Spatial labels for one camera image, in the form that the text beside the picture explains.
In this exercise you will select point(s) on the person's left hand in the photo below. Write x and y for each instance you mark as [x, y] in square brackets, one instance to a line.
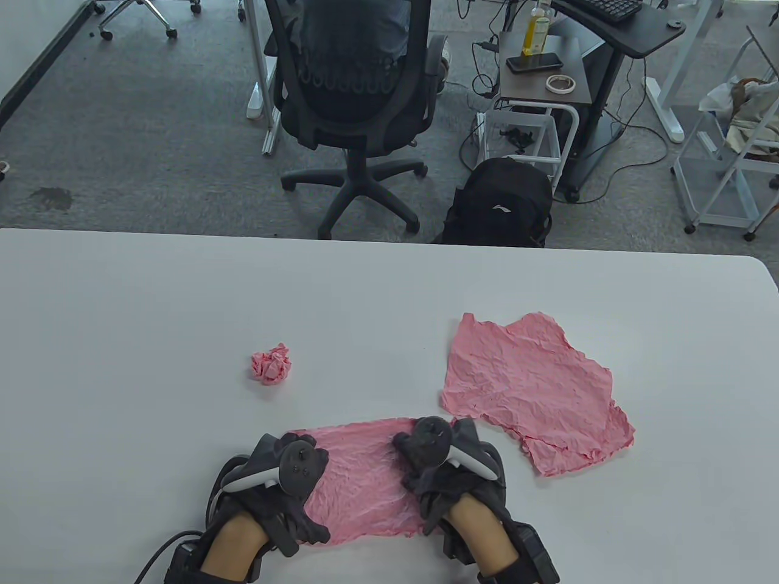
[286, 520]

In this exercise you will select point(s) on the person's right hand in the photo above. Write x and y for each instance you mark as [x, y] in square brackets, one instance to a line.
[453, 486]

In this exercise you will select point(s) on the person's right forearm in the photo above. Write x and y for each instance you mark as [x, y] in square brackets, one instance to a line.
[484, 535]

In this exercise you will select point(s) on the person's left forearm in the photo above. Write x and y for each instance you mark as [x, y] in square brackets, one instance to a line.
[234, 544]

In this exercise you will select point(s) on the black white tracking controller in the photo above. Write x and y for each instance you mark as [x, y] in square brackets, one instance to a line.
[432, 441]
[301, 468]

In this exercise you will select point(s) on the black backpack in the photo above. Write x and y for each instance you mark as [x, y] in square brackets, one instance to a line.
[499, 194]

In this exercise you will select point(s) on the white power strip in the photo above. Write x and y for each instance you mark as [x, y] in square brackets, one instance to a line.
[480, 137]

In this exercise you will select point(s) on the black clamp parts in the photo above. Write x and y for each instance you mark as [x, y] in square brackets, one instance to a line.
[517, 139]

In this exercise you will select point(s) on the black mesh office chair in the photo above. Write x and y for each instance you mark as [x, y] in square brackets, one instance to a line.
[353, 121]

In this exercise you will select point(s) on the white wheeled cart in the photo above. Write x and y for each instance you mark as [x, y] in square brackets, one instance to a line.
[724, 194]

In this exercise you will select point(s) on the grey white side table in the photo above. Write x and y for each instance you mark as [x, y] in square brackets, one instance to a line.
[523, 85]

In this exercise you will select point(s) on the white tape roll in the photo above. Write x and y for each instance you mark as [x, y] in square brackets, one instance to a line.
[548, 84]

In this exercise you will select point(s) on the white desk leg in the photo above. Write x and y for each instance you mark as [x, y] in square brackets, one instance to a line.
[257, 100]
[666, 112]

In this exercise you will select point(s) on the black smartphone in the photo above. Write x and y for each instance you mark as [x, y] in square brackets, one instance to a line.
[534, 62]

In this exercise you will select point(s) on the clear bottle yellow liquid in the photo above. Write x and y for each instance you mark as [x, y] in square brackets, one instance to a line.
[537, 30]

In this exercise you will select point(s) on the beige cloth bundle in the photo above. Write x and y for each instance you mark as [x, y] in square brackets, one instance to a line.
[748, 121]

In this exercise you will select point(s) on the black standing desk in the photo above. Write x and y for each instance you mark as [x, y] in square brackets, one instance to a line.
[645, 30]

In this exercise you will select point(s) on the black keyboard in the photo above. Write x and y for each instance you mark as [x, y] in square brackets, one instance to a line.
[608, 7]

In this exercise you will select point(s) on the silver chair base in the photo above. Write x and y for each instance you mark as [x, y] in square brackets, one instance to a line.
[107, 34]

